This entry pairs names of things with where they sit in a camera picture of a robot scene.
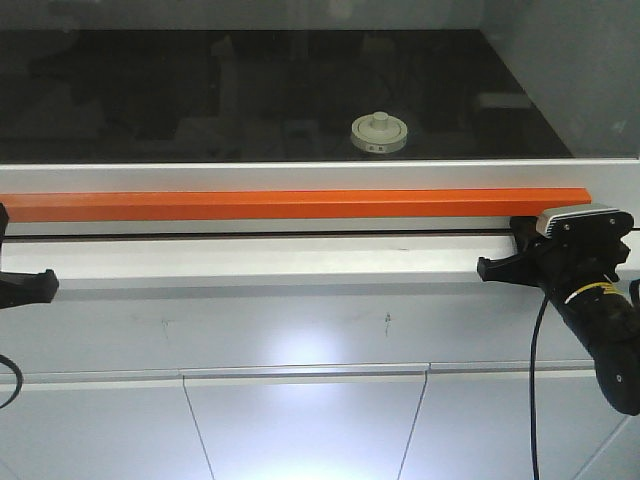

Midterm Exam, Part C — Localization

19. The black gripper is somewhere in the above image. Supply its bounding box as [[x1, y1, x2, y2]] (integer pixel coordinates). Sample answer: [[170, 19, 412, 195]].
[[476, 216, 631, 300]]

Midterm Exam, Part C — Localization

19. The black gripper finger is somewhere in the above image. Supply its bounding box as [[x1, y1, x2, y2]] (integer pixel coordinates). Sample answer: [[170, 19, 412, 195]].
[[1, 269, 59, 309], [0, 204, 9, 243]]

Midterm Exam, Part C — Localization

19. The fume hood sash orange handle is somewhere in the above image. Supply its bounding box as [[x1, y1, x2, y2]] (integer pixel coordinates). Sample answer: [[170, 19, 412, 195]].
[[0, 157, 640, 240]]

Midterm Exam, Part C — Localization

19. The black cable left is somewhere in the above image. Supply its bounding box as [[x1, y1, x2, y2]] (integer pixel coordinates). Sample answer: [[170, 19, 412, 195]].
[[0, 353, 24, 411]]

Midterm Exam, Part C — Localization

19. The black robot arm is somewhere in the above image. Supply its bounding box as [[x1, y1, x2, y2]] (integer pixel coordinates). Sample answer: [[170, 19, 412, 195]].
[[477, 209, 639, 416]]

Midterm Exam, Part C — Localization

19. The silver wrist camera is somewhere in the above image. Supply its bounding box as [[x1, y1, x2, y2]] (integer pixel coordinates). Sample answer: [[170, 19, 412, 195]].
[[535, 203, 635, 239]]

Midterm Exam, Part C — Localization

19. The white fume hood base cabinet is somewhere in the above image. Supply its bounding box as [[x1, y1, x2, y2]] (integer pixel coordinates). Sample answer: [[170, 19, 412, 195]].
[[1, 233, 639, 479]]

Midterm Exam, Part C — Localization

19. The glass jar with cream lid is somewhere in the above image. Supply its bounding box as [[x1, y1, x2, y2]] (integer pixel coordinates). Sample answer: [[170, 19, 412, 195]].
[[351, 111, 409, 155]]

